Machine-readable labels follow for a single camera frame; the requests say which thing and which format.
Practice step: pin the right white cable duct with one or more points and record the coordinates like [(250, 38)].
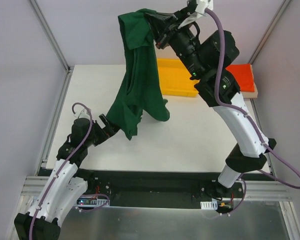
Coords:
[(209, 205)]

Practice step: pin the green t-shirt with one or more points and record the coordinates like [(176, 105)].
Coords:
[(140, 89)]

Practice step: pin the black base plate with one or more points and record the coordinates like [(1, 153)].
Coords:
[(164, 190)]

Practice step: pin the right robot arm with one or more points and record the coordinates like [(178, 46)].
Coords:
[(207, 63)]

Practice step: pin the yellow plastic tray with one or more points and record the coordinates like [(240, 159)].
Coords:
[(174, 79)]

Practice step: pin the right aluminium frame post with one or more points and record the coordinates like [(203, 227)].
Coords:
[(271, 27)]

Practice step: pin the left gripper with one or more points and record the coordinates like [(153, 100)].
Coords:
[(104, 127)]

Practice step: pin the front aluminium rail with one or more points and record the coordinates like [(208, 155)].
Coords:
[(256, 190)]

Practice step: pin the left white cable duct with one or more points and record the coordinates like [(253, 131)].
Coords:
[(92, 203)]

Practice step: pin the left aluminium frame post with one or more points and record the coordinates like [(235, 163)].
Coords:
[(49, 34)]

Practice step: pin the aluminium frame post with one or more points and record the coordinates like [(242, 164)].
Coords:
[(271, 27), (49, 34)]

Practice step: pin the white cable duct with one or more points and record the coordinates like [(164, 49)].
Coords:
[(209, 205), (92, 203)]

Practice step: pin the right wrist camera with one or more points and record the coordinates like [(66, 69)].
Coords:
[(196, 9)]

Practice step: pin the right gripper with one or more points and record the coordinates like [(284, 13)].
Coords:
[(165, 33)]

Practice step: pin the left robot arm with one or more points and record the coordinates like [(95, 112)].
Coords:
[(66, 183)]

